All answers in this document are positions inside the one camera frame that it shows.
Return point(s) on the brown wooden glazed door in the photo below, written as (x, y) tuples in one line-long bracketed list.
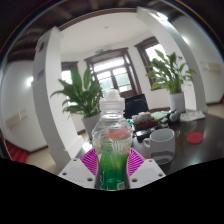
[(113, 73)]

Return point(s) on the round grey gadget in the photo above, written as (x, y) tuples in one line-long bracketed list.
[(174, 116)]

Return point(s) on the white printed magazine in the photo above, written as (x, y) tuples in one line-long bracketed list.
[(192, 116)]

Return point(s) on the clear bottle with green drink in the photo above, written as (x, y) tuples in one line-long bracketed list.
[(112, 160)]

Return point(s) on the black office chair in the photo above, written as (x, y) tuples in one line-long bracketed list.
[(136, 106)]

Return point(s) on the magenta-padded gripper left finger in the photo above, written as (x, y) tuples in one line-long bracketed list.
[(78, 173)]

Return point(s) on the green exit sign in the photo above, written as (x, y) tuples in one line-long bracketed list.
[(99, 51)]

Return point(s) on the brown-framed window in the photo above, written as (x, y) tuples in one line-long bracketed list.
[(150, 53), (68, 71)]

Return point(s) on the green book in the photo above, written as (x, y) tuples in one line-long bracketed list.
[(158, 115)]

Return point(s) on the white mug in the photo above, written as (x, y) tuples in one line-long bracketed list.
[(161, 143)]

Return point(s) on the flat black device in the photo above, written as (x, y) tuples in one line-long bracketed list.
[(145, 133)]

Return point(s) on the white wall radiator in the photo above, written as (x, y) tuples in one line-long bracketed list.
[(16, 119), (210, 66)]

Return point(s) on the red carpeted staircase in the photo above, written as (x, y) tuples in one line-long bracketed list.
[(16, 152)]

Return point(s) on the wooden tea tray with cups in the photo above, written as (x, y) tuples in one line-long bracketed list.
[(144, 120)]

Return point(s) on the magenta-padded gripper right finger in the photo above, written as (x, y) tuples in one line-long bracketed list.
[(148, 173)]

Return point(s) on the potted plant in white pot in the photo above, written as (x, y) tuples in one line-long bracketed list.
[(171, 75), (83, 96)]

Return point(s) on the flat round red coaster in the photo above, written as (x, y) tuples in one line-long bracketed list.
[(195, 137)]

